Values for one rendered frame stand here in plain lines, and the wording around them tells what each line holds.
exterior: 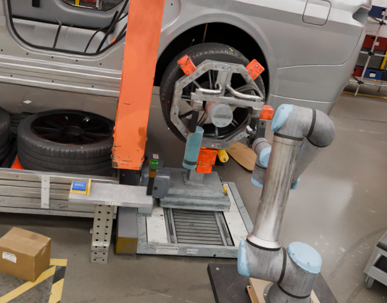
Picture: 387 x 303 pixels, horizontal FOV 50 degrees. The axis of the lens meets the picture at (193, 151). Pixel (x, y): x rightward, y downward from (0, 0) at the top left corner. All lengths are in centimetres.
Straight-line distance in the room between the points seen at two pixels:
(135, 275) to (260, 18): 170
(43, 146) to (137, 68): 80
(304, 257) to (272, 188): 32
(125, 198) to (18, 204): 70
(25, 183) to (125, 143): 64
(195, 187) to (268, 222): 121
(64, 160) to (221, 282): 116
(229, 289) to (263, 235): 40
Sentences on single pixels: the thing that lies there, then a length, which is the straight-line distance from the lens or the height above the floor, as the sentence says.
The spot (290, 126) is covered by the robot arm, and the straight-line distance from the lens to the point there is 164.
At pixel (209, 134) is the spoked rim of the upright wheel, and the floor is 61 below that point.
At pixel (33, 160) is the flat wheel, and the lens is 264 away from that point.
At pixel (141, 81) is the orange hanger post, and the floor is 104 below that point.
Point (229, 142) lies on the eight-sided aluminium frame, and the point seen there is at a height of 63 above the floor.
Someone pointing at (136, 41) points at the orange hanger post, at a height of 123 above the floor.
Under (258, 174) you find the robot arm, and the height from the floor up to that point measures 71.
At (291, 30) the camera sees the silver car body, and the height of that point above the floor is 134.
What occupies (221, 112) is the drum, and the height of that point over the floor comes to 88.
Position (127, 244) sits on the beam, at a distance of 250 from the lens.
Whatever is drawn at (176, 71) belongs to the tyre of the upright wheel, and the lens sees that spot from 249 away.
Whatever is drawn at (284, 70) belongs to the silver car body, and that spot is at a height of 108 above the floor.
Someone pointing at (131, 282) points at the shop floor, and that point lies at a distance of 239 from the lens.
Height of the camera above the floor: 166
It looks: 25 degrees down
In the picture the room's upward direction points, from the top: 11 degrees clockwise
